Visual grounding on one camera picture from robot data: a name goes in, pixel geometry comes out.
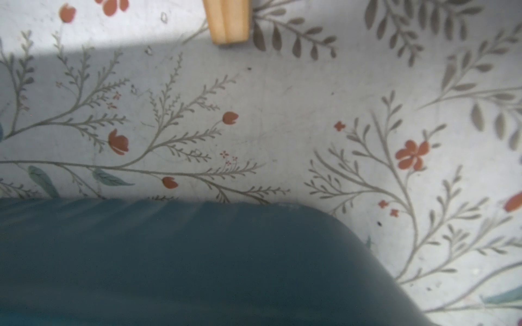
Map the teal plastic storage tray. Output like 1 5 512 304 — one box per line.
1 199 429 325

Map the wooden easel stand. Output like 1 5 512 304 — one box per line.
203 0 252 46

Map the floral patterned table mat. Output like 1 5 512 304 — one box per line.
1 1 521 325

